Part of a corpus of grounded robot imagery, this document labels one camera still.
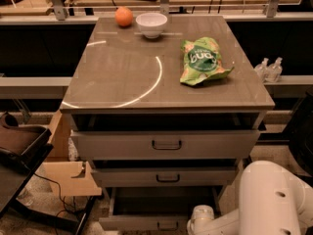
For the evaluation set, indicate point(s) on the grey bottom drawer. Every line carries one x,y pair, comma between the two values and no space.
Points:
157,208

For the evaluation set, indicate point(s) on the grey drawer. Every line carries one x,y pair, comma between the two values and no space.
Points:
163,177
164,145
157,208

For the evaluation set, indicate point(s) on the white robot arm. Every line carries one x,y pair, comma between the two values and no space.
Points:
272,201

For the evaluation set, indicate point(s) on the grey drawer cabinet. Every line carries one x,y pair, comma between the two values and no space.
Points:
128,82

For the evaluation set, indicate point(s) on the grey top drawer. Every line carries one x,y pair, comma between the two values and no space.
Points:
164,145

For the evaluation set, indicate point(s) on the grey middle drawer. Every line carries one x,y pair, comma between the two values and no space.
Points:
163,177

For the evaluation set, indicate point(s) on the green chip bag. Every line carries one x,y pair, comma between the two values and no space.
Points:
202,62

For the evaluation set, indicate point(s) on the white bowl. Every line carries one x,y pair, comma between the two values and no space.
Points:
151,25

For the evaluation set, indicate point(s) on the orange fruit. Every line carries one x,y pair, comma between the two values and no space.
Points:
123,16

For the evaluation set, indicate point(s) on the clear bottle left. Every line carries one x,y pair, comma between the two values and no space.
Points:
261,69

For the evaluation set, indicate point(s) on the cardboard box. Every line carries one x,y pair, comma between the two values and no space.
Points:
73,176

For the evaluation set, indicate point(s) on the black side table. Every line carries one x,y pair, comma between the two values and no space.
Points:
23,149

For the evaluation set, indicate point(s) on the black office chair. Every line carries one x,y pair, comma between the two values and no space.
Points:
300,129

